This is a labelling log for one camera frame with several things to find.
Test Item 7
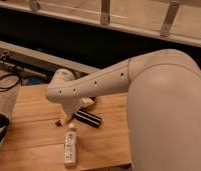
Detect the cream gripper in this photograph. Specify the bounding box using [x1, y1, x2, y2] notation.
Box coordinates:
[60, 98, 95, 126]

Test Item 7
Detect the white plastic bottle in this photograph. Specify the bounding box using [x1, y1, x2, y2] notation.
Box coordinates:
[64, 123, 77, 166]

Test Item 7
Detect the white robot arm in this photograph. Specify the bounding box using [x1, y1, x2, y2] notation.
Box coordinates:
[46, 49, 201, 171]

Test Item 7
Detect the blue object behind table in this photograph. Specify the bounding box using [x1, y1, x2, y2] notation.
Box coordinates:
[25, 78, 43, 86]

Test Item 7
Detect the black coiled cable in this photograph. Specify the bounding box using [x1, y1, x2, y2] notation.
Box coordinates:
[0, 73, 23, 93]

